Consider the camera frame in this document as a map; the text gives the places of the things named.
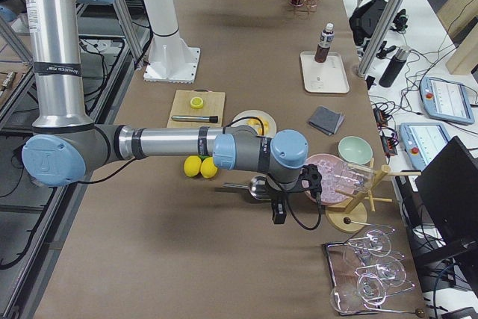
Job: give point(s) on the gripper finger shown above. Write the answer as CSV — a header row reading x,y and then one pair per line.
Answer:
x,y
282,217
276,218

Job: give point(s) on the yellow donut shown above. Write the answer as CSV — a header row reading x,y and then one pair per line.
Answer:
x,y
261,125

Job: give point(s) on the right whole lemon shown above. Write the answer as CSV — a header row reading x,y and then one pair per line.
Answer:
x,y
208,169

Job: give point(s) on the left whole lemon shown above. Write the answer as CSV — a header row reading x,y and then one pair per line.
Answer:
x,y
192,166

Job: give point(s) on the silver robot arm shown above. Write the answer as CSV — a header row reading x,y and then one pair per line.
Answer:
x,y
67,144

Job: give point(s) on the wine glass upper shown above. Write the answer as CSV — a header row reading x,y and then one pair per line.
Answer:
x,y
374,242

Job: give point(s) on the lemon half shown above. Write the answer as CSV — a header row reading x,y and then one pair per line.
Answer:
x,y
197,102

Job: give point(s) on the metal ice scoop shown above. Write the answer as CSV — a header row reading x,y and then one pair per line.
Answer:
x,y
256,188

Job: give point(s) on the teach pendant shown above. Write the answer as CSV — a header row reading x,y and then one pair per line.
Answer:
x,y
446,100
423,141

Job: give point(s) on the far teach pendant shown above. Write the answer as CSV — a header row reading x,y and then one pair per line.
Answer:
x,y
446,100

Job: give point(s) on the bamboo cutting board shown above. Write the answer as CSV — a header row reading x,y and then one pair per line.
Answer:
x,y
213,105

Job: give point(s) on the steel knife black handle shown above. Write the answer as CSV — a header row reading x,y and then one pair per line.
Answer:
x,y
195,118

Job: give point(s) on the wine glass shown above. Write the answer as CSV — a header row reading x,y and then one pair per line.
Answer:
x,y
374,242
388,269
367,296

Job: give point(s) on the white round plate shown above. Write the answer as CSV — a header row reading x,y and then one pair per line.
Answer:
x,y
242,117

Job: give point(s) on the pink bowl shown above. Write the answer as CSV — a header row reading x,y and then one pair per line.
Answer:
x,y
360,175

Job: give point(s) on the wooden glass drying tree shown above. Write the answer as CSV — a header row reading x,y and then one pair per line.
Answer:
x,y
350,216

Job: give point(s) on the wine glass middle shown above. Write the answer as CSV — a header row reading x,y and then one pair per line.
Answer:
x,y
388,269

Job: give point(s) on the wine glass lower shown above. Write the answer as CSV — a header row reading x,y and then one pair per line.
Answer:
x,y
367,296

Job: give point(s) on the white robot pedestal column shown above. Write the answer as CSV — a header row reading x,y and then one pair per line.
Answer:
x,y
170,59

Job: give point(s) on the mint green bowl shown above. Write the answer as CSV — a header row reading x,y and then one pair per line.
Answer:
x,y
355,150

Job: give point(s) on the whole lemon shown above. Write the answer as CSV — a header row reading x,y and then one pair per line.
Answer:
x,y
208,169
192,166

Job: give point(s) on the aluminium frame post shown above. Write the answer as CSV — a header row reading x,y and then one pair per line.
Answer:
x,y
378,36

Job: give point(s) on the metal mirror tray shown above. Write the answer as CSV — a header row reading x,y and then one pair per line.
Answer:
x,y
342,262

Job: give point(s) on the white rectangular tray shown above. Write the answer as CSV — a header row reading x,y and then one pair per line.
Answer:
x,y
327,77

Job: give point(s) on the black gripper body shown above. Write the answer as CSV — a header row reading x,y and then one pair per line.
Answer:
x,y
278,196

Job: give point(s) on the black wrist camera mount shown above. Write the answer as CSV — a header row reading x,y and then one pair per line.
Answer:
x,y
310,181

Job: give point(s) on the black monitor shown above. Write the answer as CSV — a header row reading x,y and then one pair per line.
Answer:
x,y
448,189

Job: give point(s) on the brown drink bottle on tray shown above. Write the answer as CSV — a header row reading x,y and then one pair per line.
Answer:
x,y
324,43

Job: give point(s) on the black thermos bottle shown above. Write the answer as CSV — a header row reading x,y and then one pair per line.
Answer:
x,y
394,67

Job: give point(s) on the near teach pendant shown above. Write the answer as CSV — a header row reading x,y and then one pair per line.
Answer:
x,y
423,141

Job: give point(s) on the grey folded cloth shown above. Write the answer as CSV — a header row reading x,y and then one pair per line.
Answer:
x,y
326,120

